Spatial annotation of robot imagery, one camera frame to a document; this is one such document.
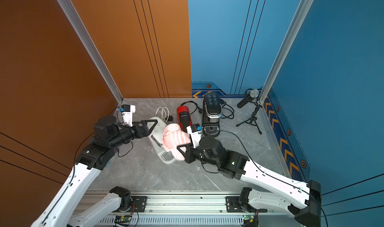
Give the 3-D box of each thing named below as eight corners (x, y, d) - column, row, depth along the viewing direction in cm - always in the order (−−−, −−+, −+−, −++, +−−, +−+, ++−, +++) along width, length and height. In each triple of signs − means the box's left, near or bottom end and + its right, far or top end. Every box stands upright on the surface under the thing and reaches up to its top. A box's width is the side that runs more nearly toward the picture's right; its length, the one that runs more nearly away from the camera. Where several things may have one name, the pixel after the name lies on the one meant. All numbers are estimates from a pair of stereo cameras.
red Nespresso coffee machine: (182, 139, 98) (180, 122, 83) (179, 124, 106) (176, 106, 91) (193, 136, 99) (192, 119, 85) (189, 121, 107) (187, 104, 92)
